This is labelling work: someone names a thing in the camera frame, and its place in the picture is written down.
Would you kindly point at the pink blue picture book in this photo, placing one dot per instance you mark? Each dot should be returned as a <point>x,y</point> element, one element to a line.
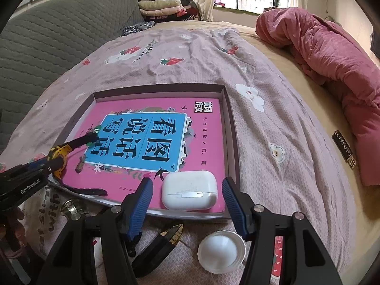
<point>204,142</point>

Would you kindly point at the pink strawberry printed blanket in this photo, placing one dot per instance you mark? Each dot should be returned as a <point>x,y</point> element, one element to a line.
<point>204,65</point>

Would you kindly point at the black gold rectangular tag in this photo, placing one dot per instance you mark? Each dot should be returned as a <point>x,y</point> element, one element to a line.
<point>343,148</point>

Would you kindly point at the white earbuds case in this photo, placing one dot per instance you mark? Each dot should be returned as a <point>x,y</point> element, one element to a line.
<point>188,190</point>

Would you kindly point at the brass pipe fitting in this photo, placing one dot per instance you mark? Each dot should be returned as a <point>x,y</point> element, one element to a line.
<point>71,209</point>

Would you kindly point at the grey quilted headboard cover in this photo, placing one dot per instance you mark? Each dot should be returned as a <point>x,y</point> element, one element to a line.
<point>59,41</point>

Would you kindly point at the stack of folded clothes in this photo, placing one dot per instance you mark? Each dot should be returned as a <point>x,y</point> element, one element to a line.
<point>161,7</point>

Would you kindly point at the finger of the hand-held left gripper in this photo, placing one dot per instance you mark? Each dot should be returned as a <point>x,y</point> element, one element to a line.
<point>40,163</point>

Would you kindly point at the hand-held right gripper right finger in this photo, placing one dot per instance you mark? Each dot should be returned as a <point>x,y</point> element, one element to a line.
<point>233,203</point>

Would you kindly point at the white plastic bottle cap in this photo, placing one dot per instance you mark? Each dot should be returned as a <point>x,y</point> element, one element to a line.
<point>221,251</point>

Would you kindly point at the shallow grey cardboard box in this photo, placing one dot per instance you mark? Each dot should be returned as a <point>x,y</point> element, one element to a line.
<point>232,142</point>

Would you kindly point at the pink rolled quilt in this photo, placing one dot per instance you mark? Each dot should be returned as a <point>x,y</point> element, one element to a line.
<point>332,50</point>

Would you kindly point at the yellow black wrist watch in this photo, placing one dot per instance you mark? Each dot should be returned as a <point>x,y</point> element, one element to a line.
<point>61,151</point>

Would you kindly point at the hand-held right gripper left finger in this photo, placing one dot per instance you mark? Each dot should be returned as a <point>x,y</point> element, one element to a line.
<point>142,203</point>

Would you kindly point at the black wall screen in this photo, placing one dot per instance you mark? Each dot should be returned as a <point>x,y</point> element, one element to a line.
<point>374,46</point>

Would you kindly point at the dark floral cloth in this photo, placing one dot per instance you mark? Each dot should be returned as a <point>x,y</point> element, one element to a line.
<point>138,28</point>

